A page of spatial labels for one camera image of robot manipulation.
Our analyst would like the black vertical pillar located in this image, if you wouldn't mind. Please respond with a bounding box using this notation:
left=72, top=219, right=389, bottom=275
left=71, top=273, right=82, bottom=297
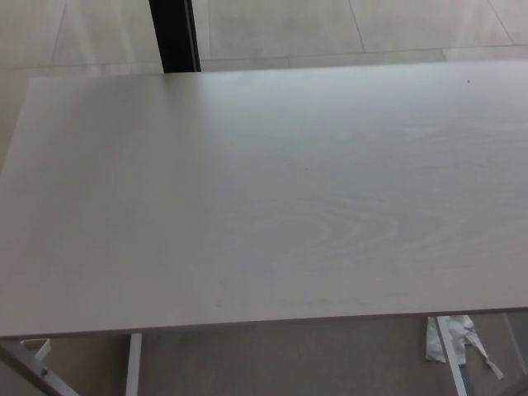
left=148, top=0, right=203, bottom=75

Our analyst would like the white metal table bracket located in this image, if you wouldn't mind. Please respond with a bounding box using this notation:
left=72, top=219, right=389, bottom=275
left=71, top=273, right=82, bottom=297
left=20, top=337, right=52, bottom=365

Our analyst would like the white slanted table leg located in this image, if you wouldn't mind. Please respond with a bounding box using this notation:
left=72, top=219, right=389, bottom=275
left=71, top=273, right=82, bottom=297
left=431, top=315, right=472, bottom=396

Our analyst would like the grey diagonal table brace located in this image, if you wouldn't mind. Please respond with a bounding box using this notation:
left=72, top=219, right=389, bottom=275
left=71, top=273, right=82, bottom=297
left=0, top=341, right=79, bottom=396

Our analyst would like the torn white paper scrap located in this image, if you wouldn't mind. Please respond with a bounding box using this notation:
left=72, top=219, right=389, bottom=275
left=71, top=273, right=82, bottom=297
left=424, top=314, right=505, bottom=381

